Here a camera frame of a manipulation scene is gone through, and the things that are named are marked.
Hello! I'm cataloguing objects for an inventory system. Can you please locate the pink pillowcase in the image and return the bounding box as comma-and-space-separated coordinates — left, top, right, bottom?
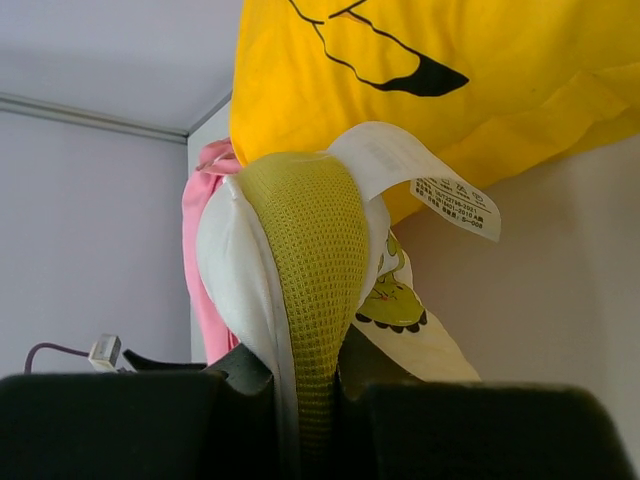
182, 138, 242, 365

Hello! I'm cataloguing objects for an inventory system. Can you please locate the aluminium frame post left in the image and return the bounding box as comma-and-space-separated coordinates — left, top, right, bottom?
1, 93, 189, 145

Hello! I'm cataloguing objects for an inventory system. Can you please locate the white pillow care label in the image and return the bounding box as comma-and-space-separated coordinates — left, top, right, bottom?
327, 122, 501, 242

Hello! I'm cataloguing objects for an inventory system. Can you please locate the yellow Pikachu pillow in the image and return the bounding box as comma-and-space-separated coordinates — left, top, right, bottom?
228, 0, 640, 226

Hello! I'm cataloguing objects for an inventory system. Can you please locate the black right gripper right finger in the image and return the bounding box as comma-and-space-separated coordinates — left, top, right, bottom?
334, 327, 639, 479

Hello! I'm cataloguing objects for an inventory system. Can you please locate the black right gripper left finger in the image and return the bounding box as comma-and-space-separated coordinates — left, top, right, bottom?
1, 346, 280, 479

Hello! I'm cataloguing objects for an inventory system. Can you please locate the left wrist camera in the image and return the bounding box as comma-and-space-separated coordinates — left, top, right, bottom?
88, 334, 122, 373

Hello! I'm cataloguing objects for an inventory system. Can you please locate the white pillow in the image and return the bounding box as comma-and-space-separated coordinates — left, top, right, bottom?
209, 153, 478, 479

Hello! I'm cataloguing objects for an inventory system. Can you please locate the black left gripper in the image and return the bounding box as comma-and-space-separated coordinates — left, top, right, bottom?
122, 349, 207, 372

